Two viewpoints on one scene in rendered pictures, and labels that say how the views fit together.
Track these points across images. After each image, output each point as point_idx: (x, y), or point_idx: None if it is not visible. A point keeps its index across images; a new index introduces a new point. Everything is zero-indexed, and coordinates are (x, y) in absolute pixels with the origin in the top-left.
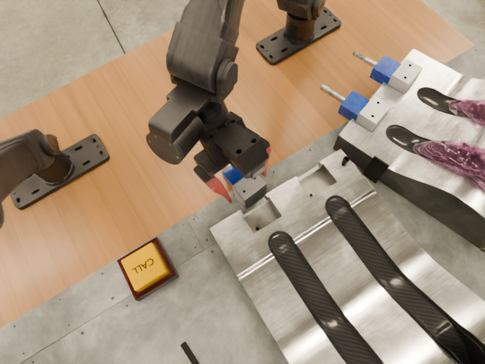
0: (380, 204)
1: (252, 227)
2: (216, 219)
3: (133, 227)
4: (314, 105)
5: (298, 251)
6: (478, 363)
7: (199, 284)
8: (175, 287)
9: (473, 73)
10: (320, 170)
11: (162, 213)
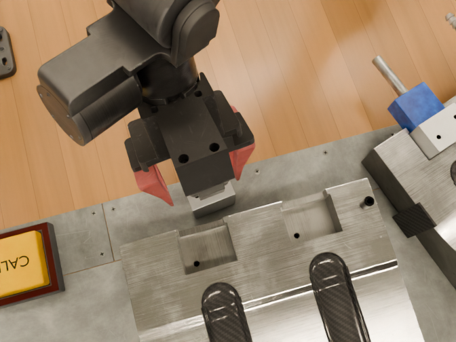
0: (399, 288)
1: (188, 259)
2: (146, 220)
3: (19, 194)
4: (355, 81)
5: (244, 325)
6: None
7: (91, 313)
8: (55, 305)
9: None
10: (326, 199)
11: (69, 185)
